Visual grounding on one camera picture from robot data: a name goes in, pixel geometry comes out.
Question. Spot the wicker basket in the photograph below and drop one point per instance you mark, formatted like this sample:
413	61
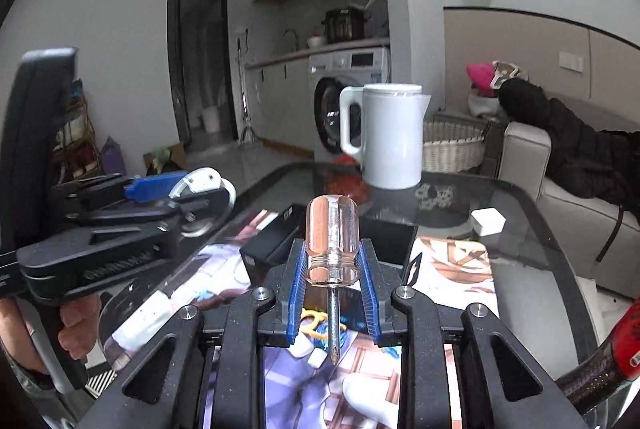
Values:
452	149

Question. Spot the mop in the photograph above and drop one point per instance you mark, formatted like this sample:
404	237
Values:
245	109

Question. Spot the white tape dispenser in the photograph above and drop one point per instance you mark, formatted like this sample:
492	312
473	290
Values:
205	184

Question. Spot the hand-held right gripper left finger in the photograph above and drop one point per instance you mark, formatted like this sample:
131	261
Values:
297	294

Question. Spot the cardboard box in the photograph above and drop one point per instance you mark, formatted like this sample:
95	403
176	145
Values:
160	161

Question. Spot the storage rack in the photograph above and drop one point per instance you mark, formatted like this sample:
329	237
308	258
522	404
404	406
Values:
75	134

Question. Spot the dark door frame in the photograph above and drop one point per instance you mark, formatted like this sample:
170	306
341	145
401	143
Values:
172	59

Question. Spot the yellow plastic item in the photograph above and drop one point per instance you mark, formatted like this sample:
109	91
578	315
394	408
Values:
307	315

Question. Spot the kitchen faucet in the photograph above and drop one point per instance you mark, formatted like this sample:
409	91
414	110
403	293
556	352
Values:
295	36

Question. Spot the white electric kettle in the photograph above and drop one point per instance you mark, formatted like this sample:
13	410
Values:
390	134

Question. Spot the blue plastic item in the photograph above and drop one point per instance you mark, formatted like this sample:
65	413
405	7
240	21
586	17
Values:
340	330

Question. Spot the flower print coaster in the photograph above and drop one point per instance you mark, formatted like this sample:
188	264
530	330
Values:
434	197

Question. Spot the black jacket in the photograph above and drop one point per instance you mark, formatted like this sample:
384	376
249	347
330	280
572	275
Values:
575	149

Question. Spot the white bucket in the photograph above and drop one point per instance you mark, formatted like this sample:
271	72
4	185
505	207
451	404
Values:
212	120

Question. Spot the white washing machine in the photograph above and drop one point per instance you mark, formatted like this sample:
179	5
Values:
350	64

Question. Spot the person's left hand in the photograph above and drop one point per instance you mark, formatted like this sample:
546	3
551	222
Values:
75	334

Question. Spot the black storage box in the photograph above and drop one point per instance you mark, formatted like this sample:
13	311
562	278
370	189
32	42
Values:
265	241

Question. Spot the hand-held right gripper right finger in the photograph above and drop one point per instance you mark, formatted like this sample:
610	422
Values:
369	294

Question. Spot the red label cola bottle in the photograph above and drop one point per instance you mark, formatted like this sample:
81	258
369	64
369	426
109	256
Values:
625	344

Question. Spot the wall switch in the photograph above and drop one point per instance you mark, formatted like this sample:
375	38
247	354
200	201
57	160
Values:
571	60

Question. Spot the pink knit hat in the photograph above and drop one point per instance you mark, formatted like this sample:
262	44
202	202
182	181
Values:
481	76

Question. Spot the white base cabinets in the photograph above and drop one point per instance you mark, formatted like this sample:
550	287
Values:
280	99

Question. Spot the white charger cube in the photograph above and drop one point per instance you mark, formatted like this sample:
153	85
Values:
487	221

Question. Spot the grey sofa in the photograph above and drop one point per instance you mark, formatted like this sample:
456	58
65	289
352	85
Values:
565	219

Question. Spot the white bowl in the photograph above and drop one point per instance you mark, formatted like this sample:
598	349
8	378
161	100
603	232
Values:
316	42

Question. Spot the patterned cloth item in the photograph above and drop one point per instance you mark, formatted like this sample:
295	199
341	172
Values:
510	73

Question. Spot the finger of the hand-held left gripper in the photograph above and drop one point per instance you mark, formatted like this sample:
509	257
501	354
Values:
150	188
165	215

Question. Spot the printed table mat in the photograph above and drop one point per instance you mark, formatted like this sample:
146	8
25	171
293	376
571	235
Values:
450	269

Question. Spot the clear pink bottle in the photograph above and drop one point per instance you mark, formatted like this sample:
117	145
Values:
332	234

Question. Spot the black pressure cooker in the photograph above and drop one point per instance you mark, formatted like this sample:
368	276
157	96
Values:
345	26

